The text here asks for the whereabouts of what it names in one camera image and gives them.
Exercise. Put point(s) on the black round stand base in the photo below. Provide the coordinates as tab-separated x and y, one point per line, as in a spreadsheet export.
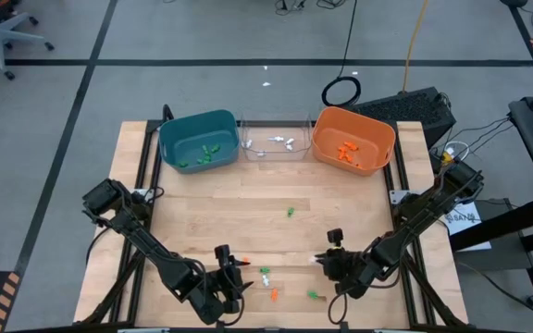
514	2

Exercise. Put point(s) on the clear plastic bin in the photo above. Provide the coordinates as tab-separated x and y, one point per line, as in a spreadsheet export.
301	129

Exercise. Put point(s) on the black computer tower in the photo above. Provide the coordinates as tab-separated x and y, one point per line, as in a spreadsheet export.
405	111

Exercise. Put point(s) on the teal plastic bin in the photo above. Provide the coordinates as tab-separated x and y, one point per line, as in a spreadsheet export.
178	139

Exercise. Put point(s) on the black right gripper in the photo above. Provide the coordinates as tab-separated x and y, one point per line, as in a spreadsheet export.
347	273

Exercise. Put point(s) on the silver mounting plate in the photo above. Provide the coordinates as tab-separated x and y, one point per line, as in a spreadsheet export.
396	195

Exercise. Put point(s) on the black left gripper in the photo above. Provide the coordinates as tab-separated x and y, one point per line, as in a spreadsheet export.
220	296

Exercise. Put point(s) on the orange plastic bin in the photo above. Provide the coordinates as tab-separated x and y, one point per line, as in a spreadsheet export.
368	134

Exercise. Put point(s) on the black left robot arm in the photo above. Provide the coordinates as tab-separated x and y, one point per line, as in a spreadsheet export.
146	240

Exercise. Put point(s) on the black desk leg frame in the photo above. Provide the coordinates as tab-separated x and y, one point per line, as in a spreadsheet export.
502	225

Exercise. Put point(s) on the white printed paper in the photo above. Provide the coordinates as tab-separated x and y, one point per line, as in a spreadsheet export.
472	233

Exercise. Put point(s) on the white mounting plate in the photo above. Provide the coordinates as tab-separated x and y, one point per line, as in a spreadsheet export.
140	192

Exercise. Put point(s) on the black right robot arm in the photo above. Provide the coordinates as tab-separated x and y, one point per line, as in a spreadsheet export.
414	217

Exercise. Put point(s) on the grey office chair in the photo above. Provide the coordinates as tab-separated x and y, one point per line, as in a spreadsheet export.
0	32

